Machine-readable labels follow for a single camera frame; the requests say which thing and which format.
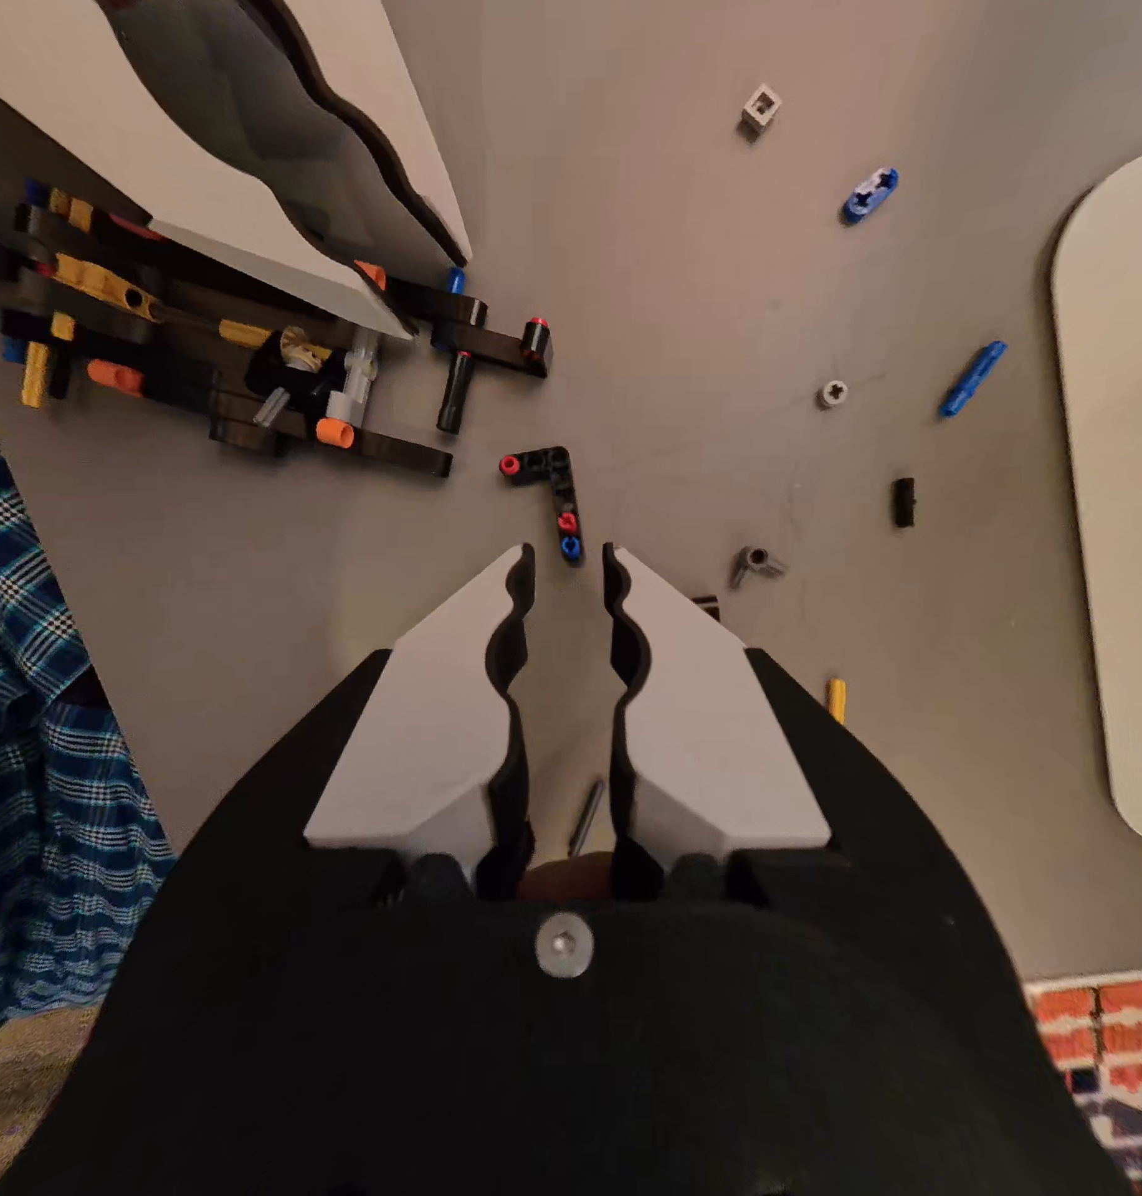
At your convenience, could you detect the toy sticker sheet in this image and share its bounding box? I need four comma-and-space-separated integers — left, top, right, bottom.
1023, 971, 1142, 1196

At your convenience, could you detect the dark grey toy angle connector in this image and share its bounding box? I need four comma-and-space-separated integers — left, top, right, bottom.
728, 545, 789, 591

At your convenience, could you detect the black toy car chassis assembly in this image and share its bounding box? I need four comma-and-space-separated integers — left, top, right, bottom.
0, 177, 556, 479

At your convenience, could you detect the long blue toy axle pin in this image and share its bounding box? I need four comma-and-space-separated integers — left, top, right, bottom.
938, 340, 1008, 419

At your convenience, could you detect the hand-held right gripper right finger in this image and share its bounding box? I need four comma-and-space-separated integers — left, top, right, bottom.
602, 541, 833, 879

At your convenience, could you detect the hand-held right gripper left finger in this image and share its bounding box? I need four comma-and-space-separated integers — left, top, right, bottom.
302, 541, 538, 879

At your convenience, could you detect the blue two-hole toy link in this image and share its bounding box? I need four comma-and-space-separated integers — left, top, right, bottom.
841, 168, 900, 226

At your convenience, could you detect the black L-shaped toy beam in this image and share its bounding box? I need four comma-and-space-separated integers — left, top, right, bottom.
498, 445, 588, 568

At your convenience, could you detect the white stand base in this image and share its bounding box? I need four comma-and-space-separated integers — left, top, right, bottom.
1050, 144, 1142, 850

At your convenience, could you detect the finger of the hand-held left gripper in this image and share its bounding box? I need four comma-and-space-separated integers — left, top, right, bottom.
242, 0, 474, 271
0, 0, 418, 341

